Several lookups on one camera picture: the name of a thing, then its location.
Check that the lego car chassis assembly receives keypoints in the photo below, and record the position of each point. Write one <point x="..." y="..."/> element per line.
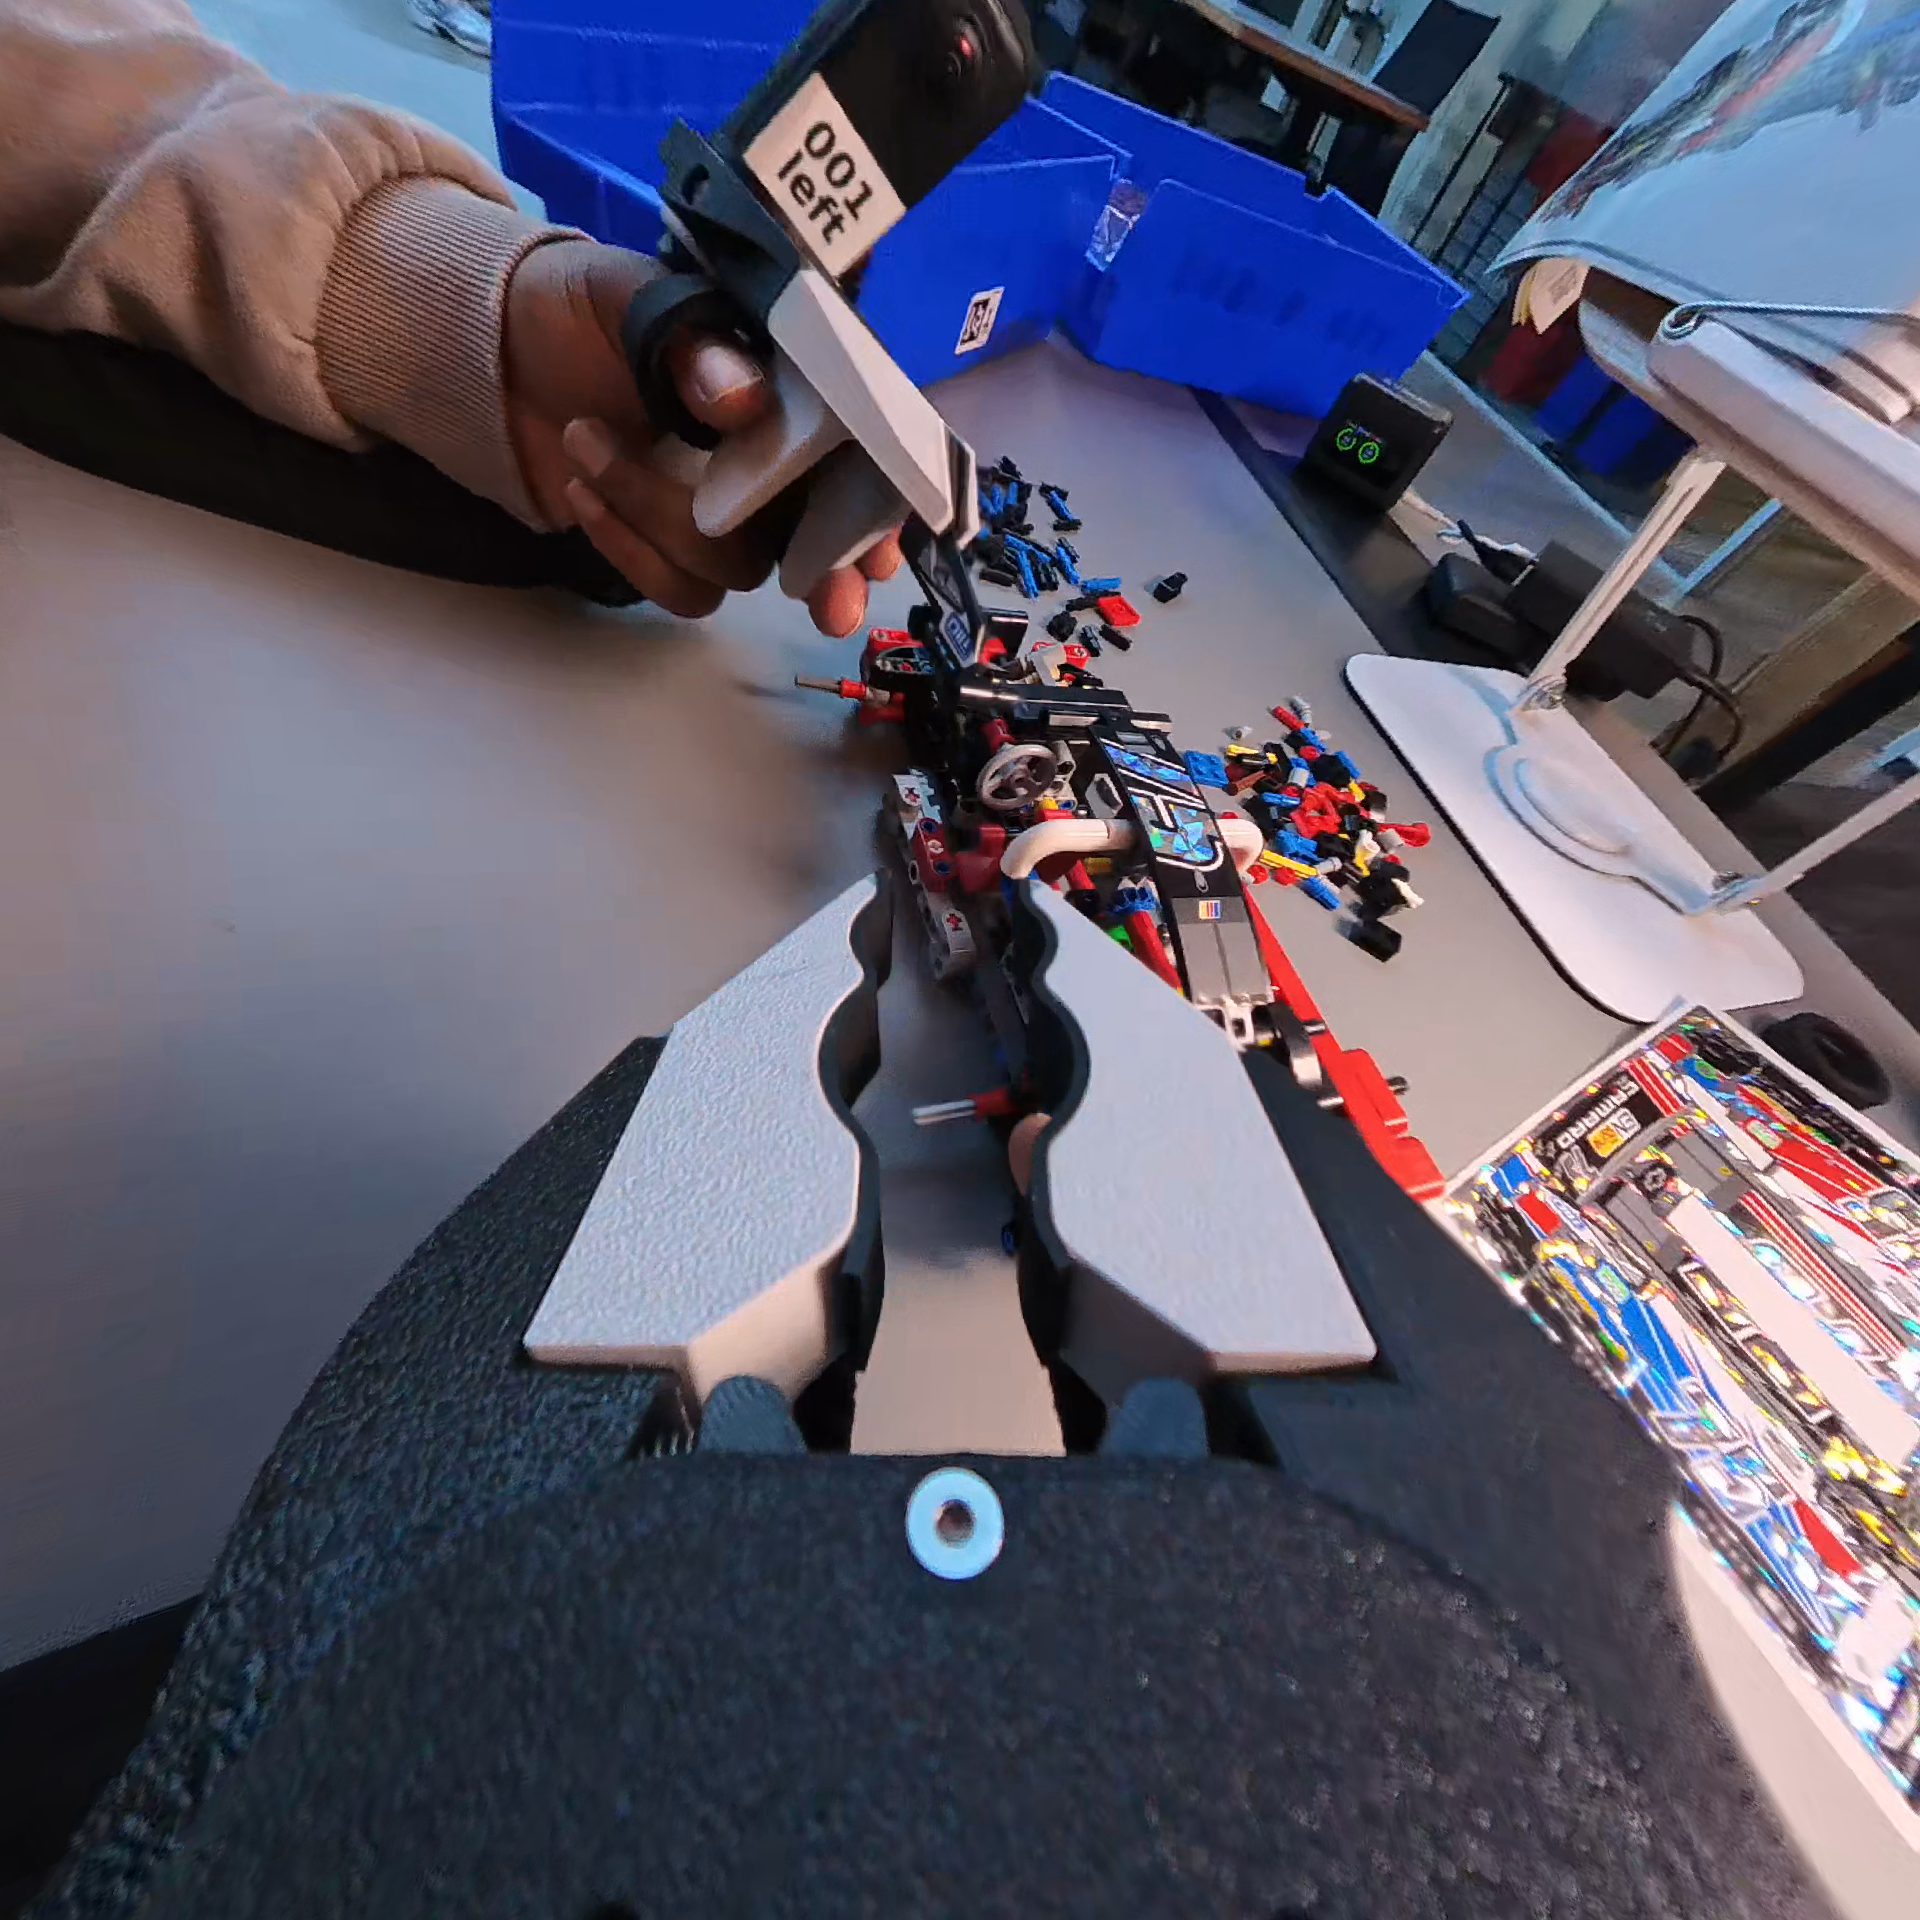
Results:
<point x="1036" y="698"/>

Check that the lego car cockpit assembly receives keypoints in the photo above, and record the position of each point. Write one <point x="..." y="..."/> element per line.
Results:
<point x="1155" y="839"/>

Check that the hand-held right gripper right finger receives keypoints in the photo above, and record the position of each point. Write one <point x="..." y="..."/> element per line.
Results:
<point x="1186" y="1200"/>

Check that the person's left forearm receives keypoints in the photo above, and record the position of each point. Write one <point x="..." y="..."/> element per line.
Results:
<point x="226" y="194"/>

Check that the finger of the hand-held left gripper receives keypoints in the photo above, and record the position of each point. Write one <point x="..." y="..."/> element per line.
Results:
<point x="879" y="406"/>

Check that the large blue parts bin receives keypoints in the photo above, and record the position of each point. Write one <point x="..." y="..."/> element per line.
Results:
<point x="1277" y="299"/>
<point x="599" y="119"/>

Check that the black power adapter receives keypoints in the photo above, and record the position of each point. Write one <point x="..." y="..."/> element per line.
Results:
<point x="1559" y="615"/>

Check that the white book stand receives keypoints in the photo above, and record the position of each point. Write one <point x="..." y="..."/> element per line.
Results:
<point x="1590" y="839"/>

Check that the black device with green display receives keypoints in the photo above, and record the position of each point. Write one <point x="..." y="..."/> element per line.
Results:
<point x="1373" y="441"/>

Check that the person's left hand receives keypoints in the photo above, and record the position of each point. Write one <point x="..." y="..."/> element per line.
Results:
<point x="586" y="375"/>

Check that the black lego tire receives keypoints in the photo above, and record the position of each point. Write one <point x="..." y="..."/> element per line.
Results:
<point x="1822" y="1058"/>

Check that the pile of blue lego pins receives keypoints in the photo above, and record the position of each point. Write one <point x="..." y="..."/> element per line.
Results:
<point x="1036" y="525"/>

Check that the pile of mixed lego pieces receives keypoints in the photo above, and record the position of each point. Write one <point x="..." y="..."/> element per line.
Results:
<point x="1319" y="810"/>

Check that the shiny sticker sheet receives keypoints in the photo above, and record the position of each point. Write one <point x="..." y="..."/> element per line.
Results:
<point x="1680" y="1290"/>

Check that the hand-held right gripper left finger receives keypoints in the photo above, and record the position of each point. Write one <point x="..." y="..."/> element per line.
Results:
<point x="720" y="1185"/>

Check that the lego instruction booklet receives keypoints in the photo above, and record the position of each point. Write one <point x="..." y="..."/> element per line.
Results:
<point x="1770" y="165"/>

